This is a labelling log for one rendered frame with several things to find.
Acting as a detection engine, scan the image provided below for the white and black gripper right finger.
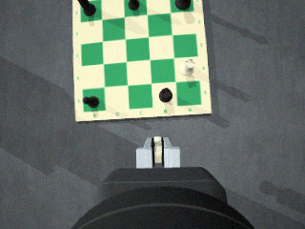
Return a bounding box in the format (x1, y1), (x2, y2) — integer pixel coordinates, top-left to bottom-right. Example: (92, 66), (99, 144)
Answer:
(161, 137), (180, 168)

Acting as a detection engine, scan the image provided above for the green and cream chessboard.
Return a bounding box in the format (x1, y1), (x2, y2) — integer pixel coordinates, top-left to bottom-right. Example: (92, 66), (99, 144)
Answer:
(72, 0), (212, 121)

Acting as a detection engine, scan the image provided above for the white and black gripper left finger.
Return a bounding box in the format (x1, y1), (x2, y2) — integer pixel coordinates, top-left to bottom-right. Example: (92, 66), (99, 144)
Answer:
(136, 137), (154, 168)

